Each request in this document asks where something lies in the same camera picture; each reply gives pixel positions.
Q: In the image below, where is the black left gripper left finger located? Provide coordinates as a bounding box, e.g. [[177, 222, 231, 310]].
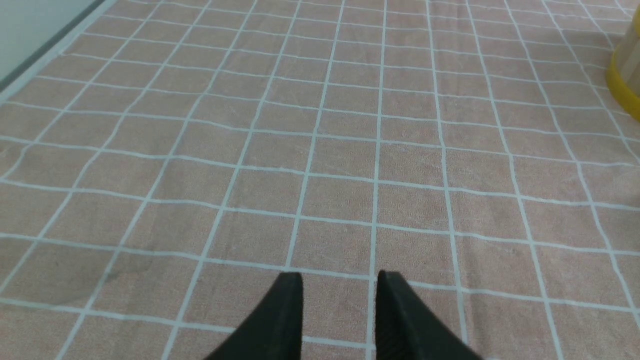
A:
[[206, 272, 304, 360]]

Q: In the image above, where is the pink checkered tablecloth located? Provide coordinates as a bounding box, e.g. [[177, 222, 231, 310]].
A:
[[1, 0, 639, 360]]

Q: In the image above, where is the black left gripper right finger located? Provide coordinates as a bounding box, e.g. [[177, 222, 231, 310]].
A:
[[375, 270, 482, 360]]

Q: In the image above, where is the yellow-rimmed bamboo steamer basket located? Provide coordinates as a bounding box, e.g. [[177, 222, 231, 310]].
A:
[[605, 6, 640, 121]]

